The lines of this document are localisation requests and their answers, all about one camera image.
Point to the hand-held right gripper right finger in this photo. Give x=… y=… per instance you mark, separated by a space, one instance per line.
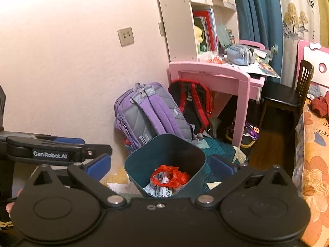
x=221 y=168

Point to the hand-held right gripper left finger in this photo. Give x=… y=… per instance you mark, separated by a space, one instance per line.
x=99 y=168

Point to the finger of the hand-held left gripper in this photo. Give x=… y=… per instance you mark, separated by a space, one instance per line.
x=99 y=151
x=69 y=141

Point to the dark teal trash bin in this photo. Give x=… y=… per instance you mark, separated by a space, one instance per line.
x=167 y=149

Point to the white drink sachet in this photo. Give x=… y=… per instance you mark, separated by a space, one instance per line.
x=164 y=191

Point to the person's left hand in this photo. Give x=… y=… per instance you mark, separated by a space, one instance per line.
x=19 y=193

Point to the yellow patterned mat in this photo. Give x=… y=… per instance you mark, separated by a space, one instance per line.
x=117 y=178

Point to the purple bag with yellow trim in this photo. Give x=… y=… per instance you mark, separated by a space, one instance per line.
x=250 y=131

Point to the purple grey backpack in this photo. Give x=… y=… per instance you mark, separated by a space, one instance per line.
x=151 y=113

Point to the black red backpack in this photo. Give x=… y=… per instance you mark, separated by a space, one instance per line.
x=191 y=108

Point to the pink desk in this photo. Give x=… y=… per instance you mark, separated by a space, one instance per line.
x=218 y=74

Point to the orange floral bedsheet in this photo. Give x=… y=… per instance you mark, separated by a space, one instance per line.
x=316 y=164

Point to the dark wooden chair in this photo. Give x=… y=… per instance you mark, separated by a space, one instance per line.
x=282 y=92

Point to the printed papers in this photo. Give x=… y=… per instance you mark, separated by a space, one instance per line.
x=264 y=69

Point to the light blue pencil bag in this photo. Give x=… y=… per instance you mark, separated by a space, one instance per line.
x=239 y=55

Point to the red garment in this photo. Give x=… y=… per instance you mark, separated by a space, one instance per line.
x=321 y=105

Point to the small green desk gadget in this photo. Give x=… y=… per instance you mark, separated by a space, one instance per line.
x=273 y=52

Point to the yellow plush toy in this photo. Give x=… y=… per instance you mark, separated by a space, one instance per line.
x=198 y=37

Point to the red book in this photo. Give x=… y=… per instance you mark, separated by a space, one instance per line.
x=209 y=28

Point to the pink white bed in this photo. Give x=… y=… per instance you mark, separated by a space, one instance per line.
x=316 y=59

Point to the white bookshelf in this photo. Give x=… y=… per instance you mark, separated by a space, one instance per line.
x=177 y=18

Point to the blue curtain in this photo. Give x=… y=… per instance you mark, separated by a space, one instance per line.
x=257 y=18

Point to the cream printed curtain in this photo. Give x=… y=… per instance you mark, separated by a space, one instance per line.
x=300 y=10

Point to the beige wall socket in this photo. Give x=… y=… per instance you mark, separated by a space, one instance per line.
x=126 y=36

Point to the white wall switch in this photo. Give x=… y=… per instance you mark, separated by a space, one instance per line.
x=161 y=28

